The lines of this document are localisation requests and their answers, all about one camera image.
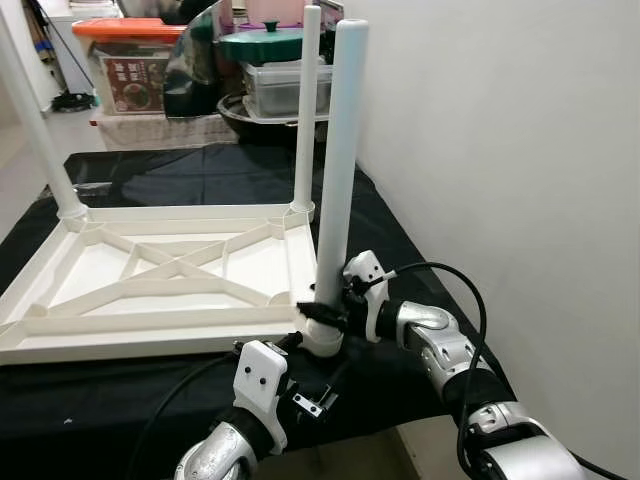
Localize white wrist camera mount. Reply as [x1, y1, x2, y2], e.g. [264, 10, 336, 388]
[232, 340, 293, 443]
[343, 250, 393, 343]

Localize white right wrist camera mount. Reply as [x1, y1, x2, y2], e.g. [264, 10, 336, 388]
[343, 250, 393, 343]

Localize white plastic table top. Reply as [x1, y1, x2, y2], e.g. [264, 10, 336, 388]
[0, 203, 346, 366]

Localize white appliance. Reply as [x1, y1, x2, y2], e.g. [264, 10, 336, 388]
[40, 0, 106, 93]

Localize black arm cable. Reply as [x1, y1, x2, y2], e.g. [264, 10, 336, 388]
[125, 352, 241, 480]
[385, 261, 626, 480]

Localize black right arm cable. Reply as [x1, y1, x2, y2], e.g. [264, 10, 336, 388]
[385, 261, 626, 480]

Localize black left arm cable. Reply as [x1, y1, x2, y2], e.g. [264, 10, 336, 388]
[125, 352, 241, 480]

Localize black round basin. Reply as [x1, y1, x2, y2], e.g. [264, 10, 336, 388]
[217, 95, 333, 143]

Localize beige low bench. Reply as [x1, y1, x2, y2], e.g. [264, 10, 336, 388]
[90, 110, 241, 151]

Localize storage box with orange lid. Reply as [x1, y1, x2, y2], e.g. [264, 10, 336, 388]
[72, 17, 189, 116]

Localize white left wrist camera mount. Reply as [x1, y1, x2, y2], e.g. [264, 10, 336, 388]
[232, 340, 293, 443]

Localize small black green device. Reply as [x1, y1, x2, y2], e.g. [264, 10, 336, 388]
[50, 92, 97, 111]

